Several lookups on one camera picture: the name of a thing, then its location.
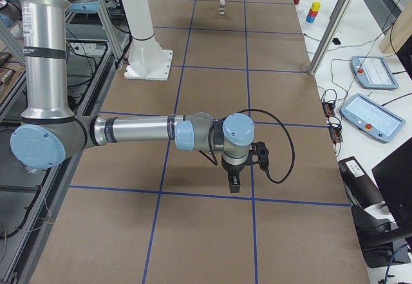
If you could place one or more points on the far teach pendant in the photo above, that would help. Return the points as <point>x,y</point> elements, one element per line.
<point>373,73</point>

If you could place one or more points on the black box with label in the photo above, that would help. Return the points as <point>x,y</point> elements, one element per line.
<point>361,187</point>

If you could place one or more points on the black monitor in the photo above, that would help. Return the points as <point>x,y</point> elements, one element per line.
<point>393,178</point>

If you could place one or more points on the blue cube block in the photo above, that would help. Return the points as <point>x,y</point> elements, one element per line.
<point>309,19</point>

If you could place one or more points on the orange circuit board far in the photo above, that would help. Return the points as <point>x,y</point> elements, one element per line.
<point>328,109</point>

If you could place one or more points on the near teach pendant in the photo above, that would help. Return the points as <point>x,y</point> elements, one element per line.
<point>371,118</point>

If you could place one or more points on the white pedestal column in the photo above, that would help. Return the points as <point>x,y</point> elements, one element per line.
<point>146,60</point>

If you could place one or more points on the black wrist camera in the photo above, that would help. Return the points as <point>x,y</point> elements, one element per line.
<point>259,155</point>

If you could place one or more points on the red cube block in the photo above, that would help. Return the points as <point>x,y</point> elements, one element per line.
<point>312,13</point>

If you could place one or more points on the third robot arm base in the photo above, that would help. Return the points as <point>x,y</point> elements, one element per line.
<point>11,12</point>

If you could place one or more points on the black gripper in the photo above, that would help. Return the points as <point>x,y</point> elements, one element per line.
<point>234,170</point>

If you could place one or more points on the orange circuit board near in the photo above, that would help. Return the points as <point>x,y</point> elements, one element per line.
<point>335,134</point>

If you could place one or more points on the yellow cube block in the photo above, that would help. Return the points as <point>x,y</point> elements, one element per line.
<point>315,6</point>

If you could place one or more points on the black monitor stand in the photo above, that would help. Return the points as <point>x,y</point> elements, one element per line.
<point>378,239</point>

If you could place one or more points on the white PPR pipe valve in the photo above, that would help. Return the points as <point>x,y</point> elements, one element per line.
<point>222,8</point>

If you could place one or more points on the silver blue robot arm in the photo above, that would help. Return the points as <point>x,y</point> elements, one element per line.
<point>50,132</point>

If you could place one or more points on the aluminium frame post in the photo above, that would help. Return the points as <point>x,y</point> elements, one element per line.
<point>337,15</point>

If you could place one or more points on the teach pendant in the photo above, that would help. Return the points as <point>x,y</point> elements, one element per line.
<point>371,118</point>
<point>373,73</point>

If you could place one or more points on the orange circuit board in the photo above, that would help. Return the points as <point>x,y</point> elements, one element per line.
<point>328,109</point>
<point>335,134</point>

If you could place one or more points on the small black box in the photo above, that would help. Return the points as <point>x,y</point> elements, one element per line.
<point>336,41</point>

